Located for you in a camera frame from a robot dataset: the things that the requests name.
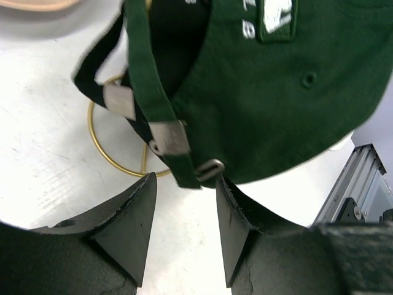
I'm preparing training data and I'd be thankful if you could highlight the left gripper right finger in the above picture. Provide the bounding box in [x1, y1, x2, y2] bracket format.
[216, 176, 392, 295]

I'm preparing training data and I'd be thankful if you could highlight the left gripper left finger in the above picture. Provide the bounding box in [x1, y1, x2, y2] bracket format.
[1, 173, 157, 294]

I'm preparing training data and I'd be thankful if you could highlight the green baseball cap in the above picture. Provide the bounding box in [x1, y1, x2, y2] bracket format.
[124, 1, 392, 189]

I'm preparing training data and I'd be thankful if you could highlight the black baseball cap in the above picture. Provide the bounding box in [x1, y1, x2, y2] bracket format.
[74, 1, 211, 143]

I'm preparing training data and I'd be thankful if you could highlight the beige bucket hat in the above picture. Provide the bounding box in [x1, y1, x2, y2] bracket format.
[1, 0, 80, 12]

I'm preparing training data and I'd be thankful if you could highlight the gold wire hat stand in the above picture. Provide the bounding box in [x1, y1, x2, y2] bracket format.
[87, 73, 173, 178]

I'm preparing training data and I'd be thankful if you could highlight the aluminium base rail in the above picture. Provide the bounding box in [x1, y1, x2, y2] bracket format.
[313, 144, 392, 226]

